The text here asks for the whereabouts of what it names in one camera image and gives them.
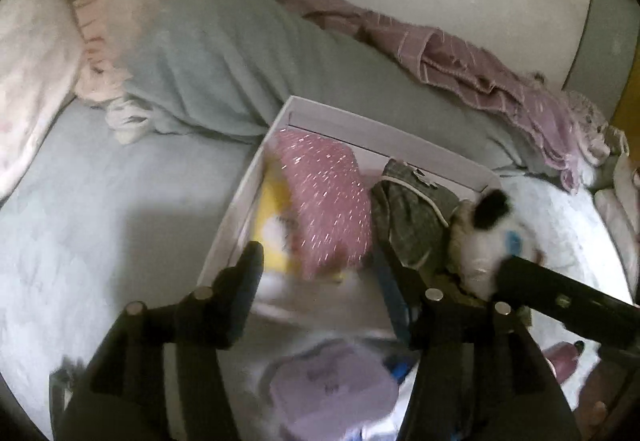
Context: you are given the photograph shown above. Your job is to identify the white cardboard box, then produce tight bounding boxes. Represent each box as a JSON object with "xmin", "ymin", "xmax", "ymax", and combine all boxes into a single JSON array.
[{"xmin": 195, "ymin": 96, "xmax": 503, "ymax": 342}]

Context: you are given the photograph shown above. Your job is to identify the pink floral pillow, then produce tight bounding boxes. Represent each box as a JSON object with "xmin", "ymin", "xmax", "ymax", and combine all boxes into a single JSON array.
[{"xmin": 0, "ymin": 0, "xmax": 83, "ymax": 202}]

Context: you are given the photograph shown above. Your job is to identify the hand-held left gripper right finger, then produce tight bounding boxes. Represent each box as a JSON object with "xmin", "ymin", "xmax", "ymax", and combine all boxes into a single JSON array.
[{"xmin": 372, "ymin": 241, "xmax": 583, "ymax": 441}]

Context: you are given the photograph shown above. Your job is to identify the person's right hand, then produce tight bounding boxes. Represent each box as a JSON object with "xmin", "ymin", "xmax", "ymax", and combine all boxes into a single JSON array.
[{"xmin": 574, "ymin": 361, "xmax": 612, "ymax": 429}]

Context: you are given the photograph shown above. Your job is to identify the cream crumpled cloth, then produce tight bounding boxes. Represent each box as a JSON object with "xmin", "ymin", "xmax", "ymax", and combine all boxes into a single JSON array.
[{"xmin": 607, "ymin": 153, "xmax": 640, "ymax": 202}]

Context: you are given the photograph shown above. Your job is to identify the small white cloth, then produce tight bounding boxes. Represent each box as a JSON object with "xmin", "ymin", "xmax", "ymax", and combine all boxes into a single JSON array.
[{"xmin": 105, "ymin": 96, "xmax": 151, "ymax": 144}]

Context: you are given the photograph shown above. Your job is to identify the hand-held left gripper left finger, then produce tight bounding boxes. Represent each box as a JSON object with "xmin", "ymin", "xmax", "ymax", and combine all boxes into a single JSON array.
[{"xmin": 50, "ymin": 241, "xmax": 266, "ymax": 441}]

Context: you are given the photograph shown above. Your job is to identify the pink dotted pouch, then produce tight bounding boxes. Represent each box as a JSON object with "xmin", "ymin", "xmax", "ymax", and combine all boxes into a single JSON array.
[{"xmin": 267, "ymin": 131, "xmax": 373, "ymax": 279}]

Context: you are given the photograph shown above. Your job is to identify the grey upholstered panel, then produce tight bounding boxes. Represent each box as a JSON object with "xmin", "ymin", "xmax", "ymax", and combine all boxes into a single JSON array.
[{"xmin": 562, "ymin": 0, "xmax": 640, "ymax": 96}]

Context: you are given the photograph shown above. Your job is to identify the blue packet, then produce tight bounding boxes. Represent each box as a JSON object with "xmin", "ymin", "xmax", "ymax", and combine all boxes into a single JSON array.
[{"xmin": 382, "ymin": 353, "xmax": 418, "ymax": 384}]

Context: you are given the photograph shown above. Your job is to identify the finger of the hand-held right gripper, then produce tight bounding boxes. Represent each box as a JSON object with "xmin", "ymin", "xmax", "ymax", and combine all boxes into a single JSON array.
[{"xmin": 499, "ymin": 256, "xmax": 640, "ymax": 356}]

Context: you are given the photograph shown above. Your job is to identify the lavender tissue pack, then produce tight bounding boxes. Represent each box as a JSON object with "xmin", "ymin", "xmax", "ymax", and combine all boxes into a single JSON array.
[{"xmin": 269, "ymin": 340, "xmax": 398, "ymax": 441}]

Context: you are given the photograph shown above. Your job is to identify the patterned cream cloth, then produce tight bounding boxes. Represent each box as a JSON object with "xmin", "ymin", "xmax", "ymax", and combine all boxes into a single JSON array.
[{"xmin": 565, "ymin": 91, "xmax": 631, "ymax": 166}]

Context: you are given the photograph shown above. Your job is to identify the white plush toy red bow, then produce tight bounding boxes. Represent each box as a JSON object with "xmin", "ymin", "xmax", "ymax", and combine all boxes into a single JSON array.
[{"xmin": 447, "ymin": 188, "xmax": 546, "ymax": 299}]

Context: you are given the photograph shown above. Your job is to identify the grey-green blanket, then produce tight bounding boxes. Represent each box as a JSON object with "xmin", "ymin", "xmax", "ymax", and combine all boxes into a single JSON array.
[{"xmin": 107, "ymin": 0, "xmax": 566, "ymax": 172}]

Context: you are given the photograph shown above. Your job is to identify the purple pump bottle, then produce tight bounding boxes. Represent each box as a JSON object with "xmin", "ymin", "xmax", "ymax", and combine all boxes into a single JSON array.
[{"xmin": 542, "ymin": 340, "xmax": 586, "ymax": 384}]

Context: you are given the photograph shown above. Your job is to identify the purple striped cloth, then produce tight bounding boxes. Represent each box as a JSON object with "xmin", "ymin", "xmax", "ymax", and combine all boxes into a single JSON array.
[{"xmin": 277, "ymin": 0, "xmax": 581, "ymax": 194}]

